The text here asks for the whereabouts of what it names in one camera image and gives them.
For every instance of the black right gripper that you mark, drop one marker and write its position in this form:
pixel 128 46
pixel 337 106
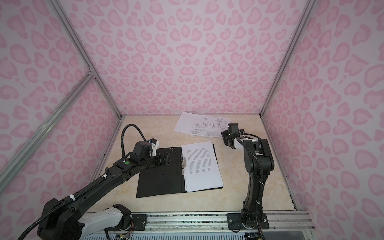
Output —
pixel 224 134

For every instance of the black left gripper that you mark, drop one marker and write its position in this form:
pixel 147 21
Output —
pixel 160 162

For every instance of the orange and black folder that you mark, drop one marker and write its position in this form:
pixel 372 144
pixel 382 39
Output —
pixel 163 180

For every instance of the technical drawing paper sheet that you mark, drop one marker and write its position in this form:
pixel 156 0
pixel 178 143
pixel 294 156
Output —
pixel 209 127

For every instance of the text paper sheet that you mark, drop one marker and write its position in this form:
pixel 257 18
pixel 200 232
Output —
pixel 201 169

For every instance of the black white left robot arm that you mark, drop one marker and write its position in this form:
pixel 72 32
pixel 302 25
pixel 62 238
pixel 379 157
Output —
pixel 68 219

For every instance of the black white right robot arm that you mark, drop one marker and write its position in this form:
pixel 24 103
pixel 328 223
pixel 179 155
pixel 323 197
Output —
pixel 259 164

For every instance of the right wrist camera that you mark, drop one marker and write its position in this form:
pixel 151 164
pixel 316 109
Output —
pixel 233 128

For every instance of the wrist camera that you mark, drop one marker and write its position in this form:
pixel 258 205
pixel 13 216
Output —
pixel 233 128
pixel 154 146

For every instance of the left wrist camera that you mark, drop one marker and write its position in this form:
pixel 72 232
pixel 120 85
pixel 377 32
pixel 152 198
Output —
pixel 154 146

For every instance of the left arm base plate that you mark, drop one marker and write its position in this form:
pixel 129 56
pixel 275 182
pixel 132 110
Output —
pixel 138 222

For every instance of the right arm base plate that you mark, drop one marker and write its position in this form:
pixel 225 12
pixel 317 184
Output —
pixel 237 222

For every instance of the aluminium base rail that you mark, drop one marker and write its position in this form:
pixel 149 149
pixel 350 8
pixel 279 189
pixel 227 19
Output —
pixel 284 225

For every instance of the aluminium corner frame post right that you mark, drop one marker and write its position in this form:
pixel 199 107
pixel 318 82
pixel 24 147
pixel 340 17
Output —
pixel 304 19

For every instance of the aluminium corner frame post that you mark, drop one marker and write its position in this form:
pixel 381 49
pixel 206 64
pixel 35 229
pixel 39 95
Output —
pixel 304 19
pixel 65 22

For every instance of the diagonal aluminium frame bar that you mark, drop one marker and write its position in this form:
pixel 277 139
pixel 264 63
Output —
pixel 23 155

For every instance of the aluminium corner frame post left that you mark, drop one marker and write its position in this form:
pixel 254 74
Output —
pixel 65 22

